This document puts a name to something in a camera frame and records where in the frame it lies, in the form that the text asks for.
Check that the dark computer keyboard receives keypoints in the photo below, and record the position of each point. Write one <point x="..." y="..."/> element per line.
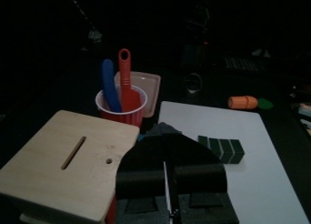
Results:
<point x="243" y="63"/>

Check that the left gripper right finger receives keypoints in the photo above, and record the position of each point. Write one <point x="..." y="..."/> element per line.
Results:
<point x="198" y="173"/>

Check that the red plastic cup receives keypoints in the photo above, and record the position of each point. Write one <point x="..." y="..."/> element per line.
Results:
<point x="129" y="117"/>

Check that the orange toy carrot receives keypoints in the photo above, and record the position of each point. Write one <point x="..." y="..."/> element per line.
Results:
<point x="242" y="102"/>

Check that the white cutting board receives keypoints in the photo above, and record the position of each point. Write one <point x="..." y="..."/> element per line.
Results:
<point x="267" y="173"/>

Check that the toy sushi roll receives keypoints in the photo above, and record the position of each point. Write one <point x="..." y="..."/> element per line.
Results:
<point x="227" y="150"/>

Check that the wooden box with red drawer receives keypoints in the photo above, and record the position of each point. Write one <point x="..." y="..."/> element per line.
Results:
<point x="48" y="170"/>

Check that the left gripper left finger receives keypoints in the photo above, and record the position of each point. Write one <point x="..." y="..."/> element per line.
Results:
<point x="141" y="173"/>

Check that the blue toy utensil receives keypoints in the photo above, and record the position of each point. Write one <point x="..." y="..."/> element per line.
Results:
<point x="109" y="85"/>

